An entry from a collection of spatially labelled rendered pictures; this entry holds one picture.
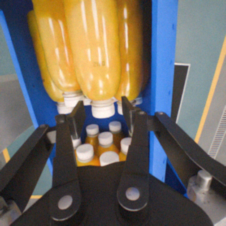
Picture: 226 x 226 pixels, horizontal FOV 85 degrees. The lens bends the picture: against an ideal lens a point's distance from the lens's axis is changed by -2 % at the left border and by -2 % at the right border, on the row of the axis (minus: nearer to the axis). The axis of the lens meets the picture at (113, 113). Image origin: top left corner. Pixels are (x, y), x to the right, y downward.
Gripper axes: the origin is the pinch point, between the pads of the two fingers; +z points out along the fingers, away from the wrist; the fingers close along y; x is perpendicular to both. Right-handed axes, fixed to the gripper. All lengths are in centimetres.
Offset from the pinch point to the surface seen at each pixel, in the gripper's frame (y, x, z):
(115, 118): 3.2, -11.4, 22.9
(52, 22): -5.8, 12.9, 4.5
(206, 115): 124, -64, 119
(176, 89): 72, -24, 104
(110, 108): 1.2, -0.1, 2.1
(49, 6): -5.8, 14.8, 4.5
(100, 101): -0.3, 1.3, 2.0
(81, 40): -1.5, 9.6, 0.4
